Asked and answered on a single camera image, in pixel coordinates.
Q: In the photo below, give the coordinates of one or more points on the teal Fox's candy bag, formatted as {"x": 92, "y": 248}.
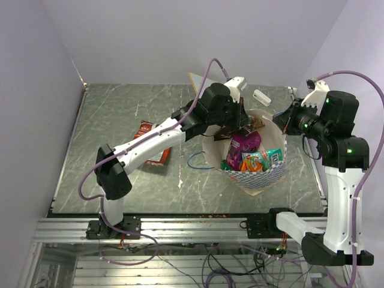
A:
{"x": 265, "y": 158}

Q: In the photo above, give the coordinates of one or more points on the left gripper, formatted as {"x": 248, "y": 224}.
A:
{"x": 242, "y": 118}

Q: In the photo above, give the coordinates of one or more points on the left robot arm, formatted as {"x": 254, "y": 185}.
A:
{"x": 219, "y": 106}

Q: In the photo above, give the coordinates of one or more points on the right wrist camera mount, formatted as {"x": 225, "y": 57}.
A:
{"x": 316, "y": 96}

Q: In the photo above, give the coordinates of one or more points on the brown Kettle chips bag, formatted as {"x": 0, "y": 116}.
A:
{"x": 227, "y": 132}

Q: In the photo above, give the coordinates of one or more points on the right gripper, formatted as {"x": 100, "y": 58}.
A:
{"x": 282, "y": 119}

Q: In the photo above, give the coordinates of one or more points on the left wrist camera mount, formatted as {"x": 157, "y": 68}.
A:
{"x": 236, "y": 85}

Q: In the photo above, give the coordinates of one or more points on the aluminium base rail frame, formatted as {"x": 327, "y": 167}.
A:
{"x": 201, "y": 250}

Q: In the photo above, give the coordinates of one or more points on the orange snack packet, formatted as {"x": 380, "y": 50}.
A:
{"x": 249, "y": 165}

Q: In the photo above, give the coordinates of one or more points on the small yellow-framed whiteboard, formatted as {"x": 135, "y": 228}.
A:
{"x": 196, "y": 81}

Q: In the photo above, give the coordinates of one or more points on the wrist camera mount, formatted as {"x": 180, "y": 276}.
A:
{"x": 316, "y": 96}
{"x": 236, "y": 85}

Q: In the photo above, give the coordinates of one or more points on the purple candy bag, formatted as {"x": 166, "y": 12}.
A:
{"x": 242, "y": 144}

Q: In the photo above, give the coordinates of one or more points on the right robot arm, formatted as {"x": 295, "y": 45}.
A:
{"x": 346, "y": 160}

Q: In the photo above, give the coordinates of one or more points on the white eraser block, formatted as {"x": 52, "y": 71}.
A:
{"x": 261, "y": 97}

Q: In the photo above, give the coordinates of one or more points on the green snack packet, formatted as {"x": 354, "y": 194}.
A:
{"x": 225, "y": 166}

